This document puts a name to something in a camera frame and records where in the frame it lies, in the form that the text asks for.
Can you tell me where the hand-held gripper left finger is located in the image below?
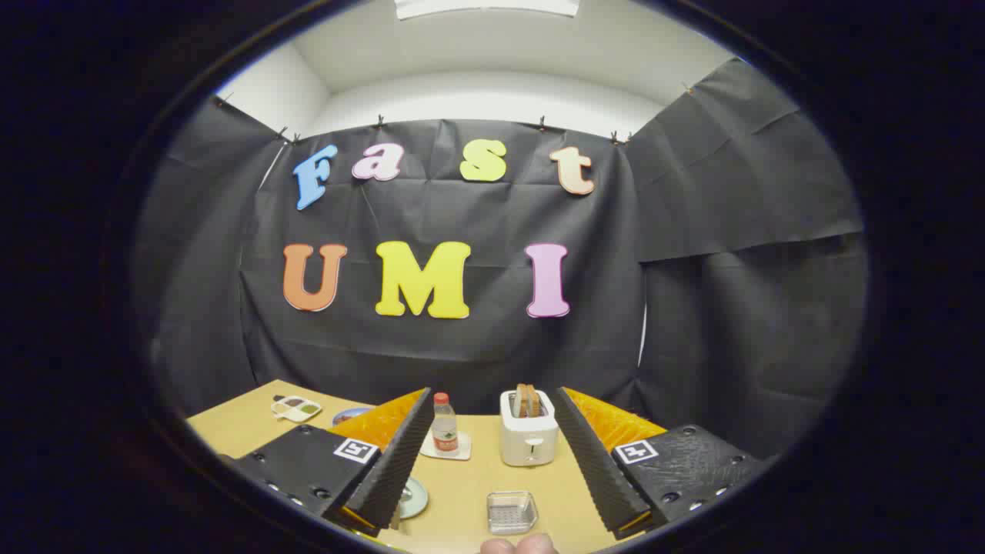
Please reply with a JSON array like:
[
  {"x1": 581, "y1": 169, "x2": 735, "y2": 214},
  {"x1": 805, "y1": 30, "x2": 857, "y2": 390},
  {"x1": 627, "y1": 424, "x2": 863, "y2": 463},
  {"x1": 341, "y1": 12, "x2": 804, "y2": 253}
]
[{"x1": 223, "y1": 387, "x2": 436, "y2": 538}]

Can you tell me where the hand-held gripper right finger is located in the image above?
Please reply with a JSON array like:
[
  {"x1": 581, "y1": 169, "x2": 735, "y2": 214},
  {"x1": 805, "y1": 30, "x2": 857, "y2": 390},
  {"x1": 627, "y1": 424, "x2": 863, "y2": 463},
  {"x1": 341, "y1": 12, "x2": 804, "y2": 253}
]
[{"x1": 554, "y1": 386, "x2": 770, "y2": 539}]

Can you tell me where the pale green plate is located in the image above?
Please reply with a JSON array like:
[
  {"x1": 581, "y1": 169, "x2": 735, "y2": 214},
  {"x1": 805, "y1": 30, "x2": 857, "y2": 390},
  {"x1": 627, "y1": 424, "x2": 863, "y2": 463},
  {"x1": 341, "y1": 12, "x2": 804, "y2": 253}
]
[{"x1": 398, "y1": 476, "x2": 429, "y2": 520}]

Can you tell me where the clear red-capped water bottle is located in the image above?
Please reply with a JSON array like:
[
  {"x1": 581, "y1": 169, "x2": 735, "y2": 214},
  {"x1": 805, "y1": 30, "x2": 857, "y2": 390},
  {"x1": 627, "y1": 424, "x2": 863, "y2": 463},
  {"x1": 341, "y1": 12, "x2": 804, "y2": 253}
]
[{"x1": 431, "y1": 392, "x2": 460, "y2": 457}]

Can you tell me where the white toaster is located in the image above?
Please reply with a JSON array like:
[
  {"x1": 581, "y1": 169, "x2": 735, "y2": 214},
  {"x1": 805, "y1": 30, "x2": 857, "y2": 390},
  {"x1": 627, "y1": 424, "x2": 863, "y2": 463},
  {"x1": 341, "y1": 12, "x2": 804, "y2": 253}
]
[{"x1": 499, "y1": 389, "x2": 559, "y2": 468}]

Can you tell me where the white square coaster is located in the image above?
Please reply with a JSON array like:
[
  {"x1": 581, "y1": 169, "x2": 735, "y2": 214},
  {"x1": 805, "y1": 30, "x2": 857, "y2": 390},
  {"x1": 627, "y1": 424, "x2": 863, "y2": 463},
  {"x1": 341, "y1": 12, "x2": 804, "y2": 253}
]
[{"x1": 420, "y1": 429, "x2": 472, "y2": 462}]

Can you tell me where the clear perforated tray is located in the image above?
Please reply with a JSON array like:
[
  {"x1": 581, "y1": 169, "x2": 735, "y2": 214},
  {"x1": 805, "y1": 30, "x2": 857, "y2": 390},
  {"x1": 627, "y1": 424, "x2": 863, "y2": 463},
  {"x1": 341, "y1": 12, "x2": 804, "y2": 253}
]
[{"x1": 486, "y1": 491, "x2": 539, "y2": 536}]

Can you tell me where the white divided sauce dish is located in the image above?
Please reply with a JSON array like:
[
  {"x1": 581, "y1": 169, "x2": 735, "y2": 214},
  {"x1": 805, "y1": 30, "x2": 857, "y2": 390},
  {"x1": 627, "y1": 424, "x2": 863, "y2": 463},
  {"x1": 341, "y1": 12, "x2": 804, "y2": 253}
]
[{"x1": 271, "y1": 395, "x2": 322, "y2": 423}]

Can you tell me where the white ceiling light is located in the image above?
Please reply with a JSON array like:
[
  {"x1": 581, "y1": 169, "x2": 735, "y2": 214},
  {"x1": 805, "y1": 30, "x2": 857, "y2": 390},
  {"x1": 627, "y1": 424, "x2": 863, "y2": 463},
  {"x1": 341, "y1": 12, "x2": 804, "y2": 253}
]
[{"x1": 394, "y1": 0, "x2": 580, "y2": 20}]

